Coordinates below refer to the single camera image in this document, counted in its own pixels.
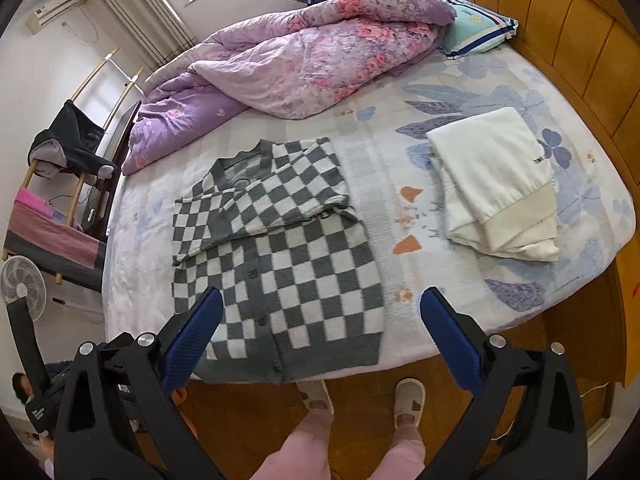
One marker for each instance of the black hanging jacket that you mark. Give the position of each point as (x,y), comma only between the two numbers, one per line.
(69,145)

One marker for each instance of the wooden nightstand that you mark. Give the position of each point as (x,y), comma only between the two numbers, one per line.
(599,329)

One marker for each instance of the grey white checkered cardigan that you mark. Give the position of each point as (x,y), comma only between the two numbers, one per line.
(273,229)

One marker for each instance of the pink trouser leg right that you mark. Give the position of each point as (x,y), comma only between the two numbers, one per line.
(405,458)

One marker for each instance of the white air conditioner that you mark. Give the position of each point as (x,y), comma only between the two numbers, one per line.
(48,12)

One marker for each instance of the pink striped towel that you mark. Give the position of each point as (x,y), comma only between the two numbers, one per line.
(38,231)

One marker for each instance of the white standing fan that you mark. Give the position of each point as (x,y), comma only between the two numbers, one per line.
(21,279)

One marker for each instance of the teal striped pillow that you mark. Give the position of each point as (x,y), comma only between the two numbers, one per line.
(476,29)

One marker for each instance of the purple floral quilt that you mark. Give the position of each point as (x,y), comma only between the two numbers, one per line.
(290,65)

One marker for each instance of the dark wooden desk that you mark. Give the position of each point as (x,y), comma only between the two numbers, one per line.
(100,198)

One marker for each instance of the folded white garment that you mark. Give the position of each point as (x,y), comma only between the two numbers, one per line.
(499,196)

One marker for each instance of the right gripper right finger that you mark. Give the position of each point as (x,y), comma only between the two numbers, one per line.
(548,439)

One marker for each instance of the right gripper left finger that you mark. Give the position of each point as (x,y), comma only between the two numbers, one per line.
(93,438)

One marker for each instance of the right beige slipper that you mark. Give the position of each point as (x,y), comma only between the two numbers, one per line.
(409,400)

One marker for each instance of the wooden headboard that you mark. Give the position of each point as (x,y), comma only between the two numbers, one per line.
(590,51)

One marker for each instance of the wooden clothes rack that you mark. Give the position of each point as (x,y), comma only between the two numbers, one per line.
(81,184)

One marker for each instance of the person's left hand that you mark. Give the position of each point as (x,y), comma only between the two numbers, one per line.
(22,387)

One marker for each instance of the striped grey curtain left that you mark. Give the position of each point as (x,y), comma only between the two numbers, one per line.
(153,28)

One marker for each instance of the floral white bed sheet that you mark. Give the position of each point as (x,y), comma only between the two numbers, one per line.
(380,136)

